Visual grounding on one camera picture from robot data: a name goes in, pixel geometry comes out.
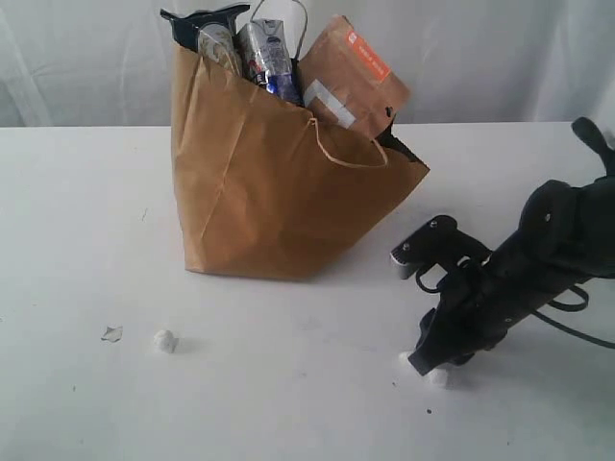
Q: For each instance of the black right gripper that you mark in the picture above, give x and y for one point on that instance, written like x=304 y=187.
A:
x=478 y=305

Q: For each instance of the white pebble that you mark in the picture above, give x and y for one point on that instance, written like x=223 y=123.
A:
x=438 y=377
x=403 y=360

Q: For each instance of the brown paper shopping bag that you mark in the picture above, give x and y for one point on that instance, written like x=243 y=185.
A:
x=264 y=188

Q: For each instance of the brown coffee pouch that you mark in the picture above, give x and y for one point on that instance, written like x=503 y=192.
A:
x=345 y=82

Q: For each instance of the small white milk carton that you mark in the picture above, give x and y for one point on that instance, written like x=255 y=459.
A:
x=266 y=60

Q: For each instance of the spaghetti packet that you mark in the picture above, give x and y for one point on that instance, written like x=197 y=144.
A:
x=210 y=34

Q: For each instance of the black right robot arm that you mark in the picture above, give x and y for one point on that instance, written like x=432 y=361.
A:
x=565 y=237

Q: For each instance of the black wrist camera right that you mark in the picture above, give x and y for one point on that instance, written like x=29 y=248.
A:
x=438 y=242

